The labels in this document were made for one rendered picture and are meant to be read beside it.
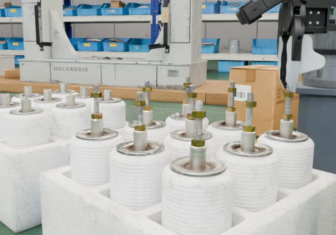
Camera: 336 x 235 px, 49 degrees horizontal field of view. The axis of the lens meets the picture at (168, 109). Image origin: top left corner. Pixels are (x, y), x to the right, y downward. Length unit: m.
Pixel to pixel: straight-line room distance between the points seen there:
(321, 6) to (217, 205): 0.36
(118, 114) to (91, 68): 1.90
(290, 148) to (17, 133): 0.58
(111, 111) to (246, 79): 0.86
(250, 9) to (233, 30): 8.33
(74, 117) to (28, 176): 0.18
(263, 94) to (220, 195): 1.24
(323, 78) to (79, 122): 0.63
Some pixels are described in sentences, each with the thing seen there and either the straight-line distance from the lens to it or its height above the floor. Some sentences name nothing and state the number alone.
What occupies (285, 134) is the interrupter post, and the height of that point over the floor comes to 0.26.
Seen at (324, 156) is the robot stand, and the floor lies 0.12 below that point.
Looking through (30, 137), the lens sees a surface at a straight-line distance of 0.90.
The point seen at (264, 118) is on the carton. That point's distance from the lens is 1.71.
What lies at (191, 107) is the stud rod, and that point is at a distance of 0.65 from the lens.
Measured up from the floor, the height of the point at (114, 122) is 0.20.
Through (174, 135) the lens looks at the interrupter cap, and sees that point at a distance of 0.65.
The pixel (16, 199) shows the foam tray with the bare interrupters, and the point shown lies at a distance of 0.89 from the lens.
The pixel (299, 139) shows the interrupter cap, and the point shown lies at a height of 0.25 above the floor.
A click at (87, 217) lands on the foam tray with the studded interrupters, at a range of 0.61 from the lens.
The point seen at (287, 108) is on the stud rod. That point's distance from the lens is 0.68.
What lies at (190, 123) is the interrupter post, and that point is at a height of 0.28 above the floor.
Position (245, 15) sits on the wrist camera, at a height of 0.46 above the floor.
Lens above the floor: 0.42
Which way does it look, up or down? 10 degrees down
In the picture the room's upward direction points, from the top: straight up
